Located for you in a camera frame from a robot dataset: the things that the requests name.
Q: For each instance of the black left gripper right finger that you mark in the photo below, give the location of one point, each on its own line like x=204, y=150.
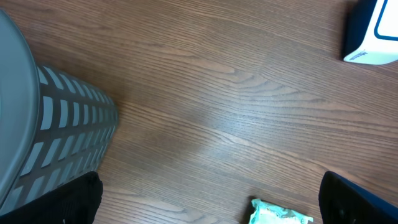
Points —
x=343, y=202

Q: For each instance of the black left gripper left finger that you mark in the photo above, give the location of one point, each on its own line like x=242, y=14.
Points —
x=75, y=202

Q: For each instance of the teal snack packet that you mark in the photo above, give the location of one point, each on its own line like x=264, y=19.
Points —
x=268, y=213

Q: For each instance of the white barcode scanner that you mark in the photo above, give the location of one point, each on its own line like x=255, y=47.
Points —
x=371, y=33

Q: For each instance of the grey plastic mesh basket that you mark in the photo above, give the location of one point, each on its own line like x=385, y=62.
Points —
x=54, y=127

